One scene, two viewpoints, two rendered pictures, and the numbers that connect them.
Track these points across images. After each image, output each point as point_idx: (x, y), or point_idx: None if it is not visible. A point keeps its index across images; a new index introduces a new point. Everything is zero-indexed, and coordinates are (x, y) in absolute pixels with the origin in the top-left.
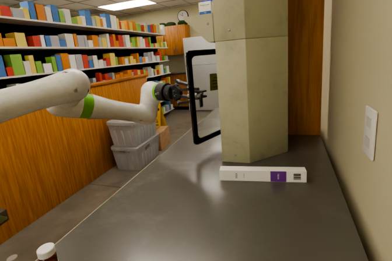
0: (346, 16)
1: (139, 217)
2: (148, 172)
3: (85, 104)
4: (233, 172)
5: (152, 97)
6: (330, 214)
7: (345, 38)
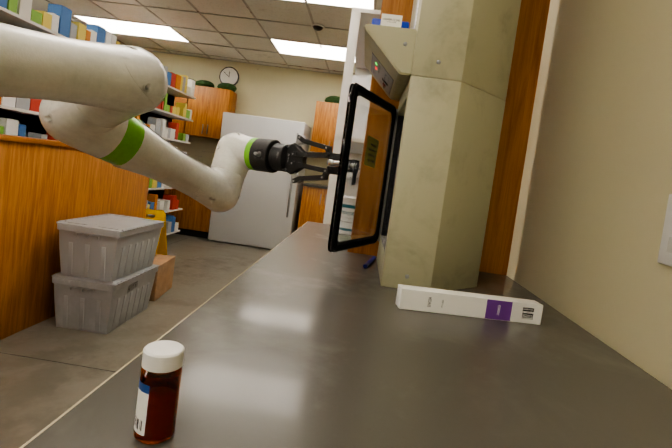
0: (595, 88)
1: (284, 344)
2: (249, 283)
3: (128, 132)
4: (425, 294)
5: (242, 159)
6: (611, 364)
7: (592, 118)
